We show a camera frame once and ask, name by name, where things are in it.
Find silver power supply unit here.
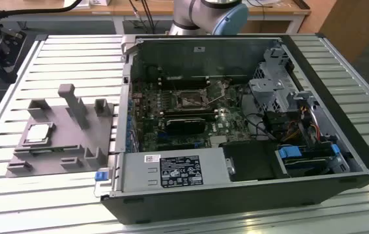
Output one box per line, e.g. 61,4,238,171
118,147,233,192

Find wooden desk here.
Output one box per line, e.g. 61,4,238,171
0,0,313,35

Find CPU socket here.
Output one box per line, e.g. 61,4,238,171
177,90,212,110

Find black plastic air shroud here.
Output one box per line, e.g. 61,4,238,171
221,140,284,182

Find green motherboard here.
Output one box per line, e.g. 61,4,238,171
129,79,256,151

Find black open PC case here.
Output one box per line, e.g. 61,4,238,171
99,33,369,225

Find silver metal drive cage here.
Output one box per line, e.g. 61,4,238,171
248,47,304,116

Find black wire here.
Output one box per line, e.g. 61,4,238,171
245,112,281,141

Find hard disk in blue carrier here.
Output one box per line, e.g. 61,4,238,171
277,143,304,161

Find socket locking lever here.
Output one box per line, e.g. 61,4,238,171
205,94,229,106

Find grey plastic parts rack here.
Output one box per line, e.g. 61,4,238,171
5,83,118,178

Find green RAM stick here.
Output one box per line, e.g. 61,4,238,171
30,148,57,155

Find black graphics card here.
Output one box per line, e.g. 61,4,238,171
165,117,206,134

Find blue case latch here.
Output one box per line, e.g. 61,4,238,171
95,170,111,182

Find wooden cabinet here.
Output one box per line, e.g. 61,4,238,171
317,0,369,63

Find yellow and red wire bundle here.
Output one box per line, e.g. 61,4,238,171
281,107,323,142

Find silver CPU chip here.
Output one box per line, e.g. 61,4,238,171
25,123,54,144

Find thick black cable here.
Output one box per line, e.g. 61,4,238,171
0,0,86,19

